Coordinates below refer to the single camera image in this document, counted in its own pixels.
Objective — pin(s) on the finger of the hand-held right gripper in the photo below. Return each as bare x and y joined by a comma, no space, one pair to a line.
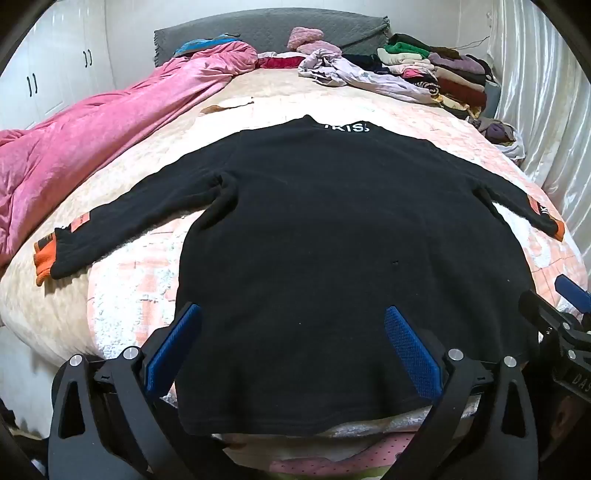
538,311
575,293

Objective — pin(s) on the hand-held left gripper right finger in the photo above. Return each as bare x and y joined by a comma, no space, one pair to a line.
411,355

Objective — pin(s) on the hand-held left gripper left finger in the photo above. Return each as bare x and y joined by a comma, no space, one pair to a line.
173,350

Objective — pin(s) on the black sweater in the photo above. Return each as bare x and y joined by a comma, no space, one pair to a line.
323,230

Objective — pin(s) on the white bag of clothes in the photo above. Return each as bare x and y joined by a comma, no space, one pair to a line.
512,143

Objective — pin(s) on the pile of folded clothes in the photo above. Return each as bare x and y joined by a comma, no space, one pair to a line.
457,76

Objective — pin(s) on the peach plaid blanket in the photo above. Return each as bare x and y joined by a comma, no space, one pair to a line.
138,286

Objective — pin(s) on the pink dotted cloth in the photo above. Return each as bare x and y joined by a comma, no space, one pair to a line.
351,454

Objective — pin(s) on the beige bed sheet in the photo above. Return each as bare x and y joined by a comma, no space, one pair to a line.
46,300

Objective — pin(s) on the white curtain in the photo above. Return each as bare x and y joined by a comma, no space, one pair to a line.
540,92

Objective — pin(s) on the pink quilt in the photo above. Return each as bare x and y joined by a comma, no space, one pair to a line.
92,124

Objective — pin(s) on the lilac garment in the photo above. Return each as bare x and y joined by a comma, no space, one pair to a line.
364,76

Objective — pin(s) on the blue cloth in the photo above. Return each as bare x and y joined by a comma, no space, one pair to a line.
203,45

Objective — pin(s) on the dark red cloth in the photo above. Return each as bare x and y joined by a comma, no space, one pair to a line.
279,61

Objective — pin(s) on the white wardrobe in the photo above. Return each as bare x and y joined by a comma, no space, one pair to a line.
51,60

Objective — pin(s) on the pink garment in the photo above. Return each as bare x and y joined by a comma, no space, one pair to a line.
323,47

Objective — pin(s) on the pink fluffy cloth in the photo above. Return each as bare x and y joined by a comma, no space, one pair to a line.
304,36

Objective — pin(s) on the grey headboard cover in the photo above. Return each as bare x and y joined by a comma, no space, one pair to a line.
277,27

